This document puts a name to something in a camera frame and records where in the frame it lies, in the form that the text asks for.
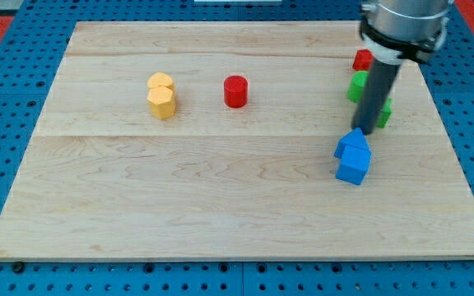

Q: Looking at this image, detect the blue triangle block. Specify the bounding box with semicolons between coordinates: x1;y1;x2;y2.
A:
333;127;369;159

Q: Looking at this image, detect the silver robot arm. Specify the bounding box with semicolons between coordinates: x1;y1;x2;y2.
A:
360;0;453;66

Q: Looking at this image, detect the red cylinder block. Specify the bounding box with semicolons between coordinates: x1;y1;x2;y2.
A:
223;76;249;109

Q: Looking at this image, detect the wooden board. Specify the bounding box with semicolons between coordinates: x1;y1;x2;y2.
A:
0;21;474;262

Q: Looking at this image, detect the yellow hexagon block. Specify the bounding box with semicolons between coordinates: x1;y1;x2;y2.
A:
147;86;176;120

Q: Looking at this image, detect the yellow heart block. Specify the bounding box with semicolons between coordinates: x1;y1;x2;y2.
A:
146;72;174;90

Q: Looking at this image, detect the blue cube block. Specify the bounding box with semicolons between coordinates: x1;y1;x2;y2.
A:
334;146;372;185

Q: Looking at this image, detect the green cylinder block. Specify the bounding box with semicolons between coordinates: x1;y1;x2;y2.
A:
346;70;369;103

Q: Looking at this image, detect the green star block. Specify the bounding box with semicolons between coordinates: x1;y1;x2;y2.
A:
377;98;393;128

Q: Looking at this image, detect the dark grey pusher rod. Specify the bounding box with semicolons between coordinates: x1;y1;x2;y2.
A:
351;59;401;135

